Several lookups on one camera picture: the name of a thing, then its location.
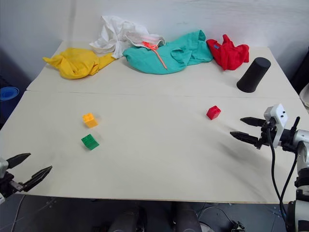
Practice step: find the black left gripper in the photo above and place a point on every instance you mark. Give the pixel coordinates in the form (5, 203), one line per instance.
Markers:
(9, 184)

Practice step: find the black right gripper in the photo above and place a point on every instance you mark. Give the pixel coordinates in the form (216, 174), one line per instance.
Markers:
(266, 136)

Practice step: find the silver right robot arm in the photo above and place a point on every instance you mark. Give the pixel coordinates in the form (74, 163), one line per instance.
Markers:
(300, 174)

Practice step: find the red toy brick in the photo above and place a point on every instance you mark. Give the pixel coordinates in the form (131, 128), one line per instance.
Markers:
(213, 112)

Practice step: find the black plastic cup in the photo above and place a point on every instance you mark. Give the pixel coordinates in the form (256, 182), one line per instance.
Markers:
(253, 75)

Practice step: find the white object at edge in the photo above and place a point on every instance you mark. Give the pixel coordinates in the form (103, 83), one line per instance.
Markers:
(305, 95)

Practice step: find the green toy brick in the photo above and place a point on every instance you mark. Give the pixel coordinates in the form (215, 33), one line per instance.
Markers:
(90, 141)

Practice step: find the red cloth garment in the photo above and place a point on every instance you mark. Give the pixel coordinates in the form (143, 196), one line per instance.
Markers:
(229, 54)

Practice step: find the blue plastic container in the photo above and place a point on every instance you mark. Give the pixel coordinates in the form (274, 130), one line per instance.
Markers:
(7, 93)

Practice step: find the yellow toy brick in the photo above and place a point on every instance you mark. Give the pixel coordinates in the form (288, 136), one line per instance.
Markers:
(90, 120)

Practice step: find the dark rounded robot leg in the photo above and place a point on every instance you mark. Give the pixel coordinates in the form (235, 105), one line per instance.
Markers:
(186, 217)

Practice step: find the teal cloth garment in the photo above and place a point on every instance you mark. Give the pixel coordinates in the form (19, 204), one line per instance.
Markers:
(166, 56)

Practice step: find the yellow cloth garment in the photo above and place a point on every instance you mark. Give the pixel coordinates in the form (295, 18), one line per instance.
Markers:
(77, 62)

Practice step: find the white cloth garment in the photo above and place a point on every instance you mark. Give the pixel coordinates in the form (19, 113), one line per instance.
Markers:
(116, 36)

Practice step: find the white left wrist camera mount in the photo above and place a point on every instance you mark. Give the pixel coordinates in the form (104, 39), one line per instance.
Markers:
(3, 166)

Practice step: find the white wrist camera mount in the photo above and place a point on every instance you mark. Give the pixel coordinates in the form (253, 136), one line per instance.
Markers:
(277, 115)
(3, 166)

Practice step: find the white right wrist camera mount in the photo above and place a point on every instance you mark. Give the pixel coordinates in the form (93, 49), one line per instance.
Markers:
(277, 115)

